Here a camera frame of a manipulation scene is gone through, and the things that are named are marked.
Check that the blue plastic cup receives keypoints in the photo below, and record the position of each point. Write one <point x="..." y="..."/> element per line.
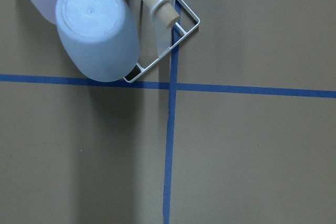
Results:
<point x="100" y="37"/>

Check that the white wire cup rack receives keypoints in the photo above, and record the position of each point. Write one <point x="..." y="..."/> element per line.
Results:
<point x="168" y="39"/>

